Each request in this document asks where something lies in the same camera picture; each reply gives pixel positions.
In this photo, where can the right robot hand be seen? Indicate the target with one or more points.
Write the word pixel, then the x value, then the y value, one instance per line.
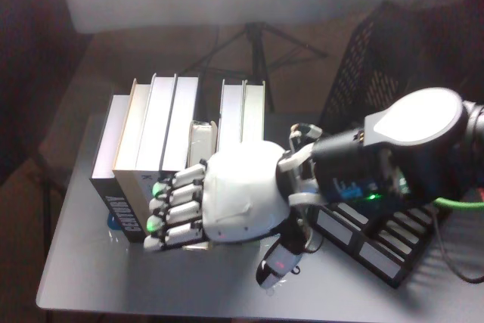
pixel 242 190

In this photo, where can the white hardcover book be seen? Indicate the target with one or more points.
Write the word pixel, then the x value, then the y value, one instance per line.
pixel 202 141

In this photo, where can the pale green book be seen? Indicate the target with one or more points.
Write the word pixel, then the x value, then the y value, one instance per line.
pixel 253 111

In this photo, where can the black Let It Be book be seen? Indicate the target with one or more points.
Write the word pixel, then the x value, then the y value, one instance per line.
pixel 185 118

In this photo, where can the cream paperback book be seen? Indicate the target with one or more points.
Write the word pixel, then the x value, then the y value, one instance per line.
pixel 130 130

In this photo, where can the blue metal bookend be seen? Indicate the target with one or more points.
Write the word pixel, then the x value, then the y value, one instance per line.
pixel 111 221

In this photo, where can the black Century book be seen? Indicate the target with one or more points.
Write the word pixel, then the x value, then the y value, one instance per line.
pixel 107 137

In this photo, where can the black tripod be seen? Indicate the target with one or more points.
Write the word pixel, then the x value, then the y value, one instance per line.
pixel 257 47

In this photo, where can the black mesh file rack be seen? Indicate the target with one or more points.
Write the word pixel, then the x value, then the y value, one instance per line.
pixel 370 54

